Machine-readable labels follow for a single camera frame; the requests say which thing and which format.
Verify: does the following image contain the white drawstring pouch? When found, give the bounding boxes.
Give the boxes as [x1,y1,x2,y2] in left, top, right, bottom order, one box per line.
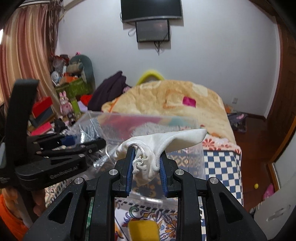
[113,128,207,186]

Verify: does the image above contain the red book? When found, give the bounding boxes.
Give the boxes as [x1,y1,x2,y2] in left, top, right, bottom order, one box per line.
[31,121,52,136]

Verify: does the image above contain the clear plastic storage bin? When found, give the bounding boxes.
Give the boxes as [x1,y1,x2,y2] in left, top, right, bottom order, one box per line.
[69,111,206,203]

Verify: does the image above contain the pink rabbit toy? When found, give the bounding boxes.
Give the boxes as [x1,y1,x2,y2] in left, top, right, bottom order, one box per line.
[59,91,73,116]

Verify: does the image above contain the green bottle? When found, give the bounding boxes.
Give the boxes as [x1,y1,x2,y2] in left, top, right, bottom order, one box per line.
[71,98,81,118]

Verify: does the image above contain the white sliding wardrobe door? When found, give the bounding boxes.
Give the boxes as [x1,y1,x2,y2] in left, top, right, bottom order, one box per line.
[254,134,296,240]

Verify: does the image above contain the red gift box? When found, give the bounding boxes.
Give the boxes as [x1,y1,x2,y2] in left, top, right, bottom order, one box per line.
[32,96,53,118]

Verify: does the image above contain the green storage box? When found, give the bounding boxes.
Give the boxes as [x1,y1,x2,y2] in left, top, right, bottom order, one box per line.
[55,78,93,99]

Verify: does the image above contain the yellow sponge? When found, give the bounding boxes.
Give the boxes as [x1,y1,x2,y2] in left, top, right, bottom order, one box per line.
[128,220,160,241]

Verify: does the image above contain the patterned patchwork bed cover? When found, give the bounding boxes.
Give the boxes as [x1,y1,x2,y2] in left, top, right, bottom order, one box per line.
[115,135,243,240]

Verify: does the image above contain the dark purple jacket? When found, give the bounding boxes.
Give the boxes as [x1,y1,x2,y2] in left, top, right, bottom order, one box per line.
[87,71,131,111]

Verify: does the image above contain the grey green plush toy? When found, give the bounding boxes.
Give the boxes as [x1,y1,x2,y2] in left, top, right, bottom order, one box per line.
[66,55,95,87]

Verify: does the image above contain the beige fleece blanket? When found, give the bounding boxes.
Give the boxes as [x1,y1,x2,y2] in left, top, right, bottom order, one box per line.
[101,80,236,143]

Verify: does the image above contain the yellow curved foam tube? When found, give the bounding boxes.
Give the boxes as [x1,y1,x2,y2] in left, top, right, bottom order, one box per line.
[136,69,165,85]

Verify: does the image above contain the grey bag on floor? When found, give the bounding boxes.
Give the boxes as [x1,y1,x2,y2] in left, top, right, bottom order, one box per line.
[227,113,248,133]

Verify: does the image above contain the wooden door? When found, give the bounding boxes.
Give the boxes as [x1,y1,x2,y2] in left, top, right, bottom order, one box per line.
[267,16,295,164]

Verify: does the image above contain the striped pink curtain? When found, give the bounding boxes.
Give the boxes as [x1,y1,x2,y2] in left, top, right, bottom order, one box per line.
[1,1,62,113]

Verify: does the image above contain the small black wall monitor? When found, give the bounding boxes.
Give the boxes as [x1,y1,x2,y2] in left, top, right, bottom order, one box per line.
[135,20,170,43]

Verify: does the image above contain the large black wall television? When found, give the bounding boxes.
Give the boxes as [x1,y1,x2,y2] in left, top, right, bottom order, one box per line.
[120,0,183,22]

